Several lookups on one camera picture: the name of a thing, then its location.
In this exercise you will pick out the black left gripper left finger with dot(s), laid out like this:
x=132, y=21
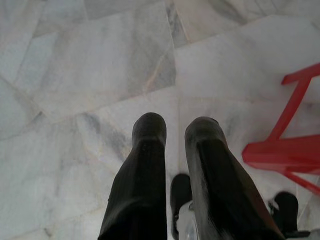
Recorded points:
x=140, y=187

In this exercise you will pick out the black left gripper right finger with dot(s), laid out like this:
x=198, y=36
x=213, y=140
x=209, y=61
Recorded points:
x=220, y=187

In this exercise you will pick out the black robot left foot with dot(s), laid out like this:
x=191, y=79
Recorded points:
x=180, y=190

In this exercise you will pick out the black robot foot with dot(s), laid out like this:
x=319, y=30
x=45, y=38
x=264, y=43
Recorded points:
x=180, y=190
x=287, y=207

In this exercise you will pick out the red plastic stool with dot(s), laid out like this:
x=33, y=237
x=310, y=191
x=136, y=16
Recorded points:
x=275, y=152

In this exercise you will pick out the black robot right foot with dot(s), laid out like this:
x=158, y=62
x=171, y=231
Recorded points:
x=287, y=207

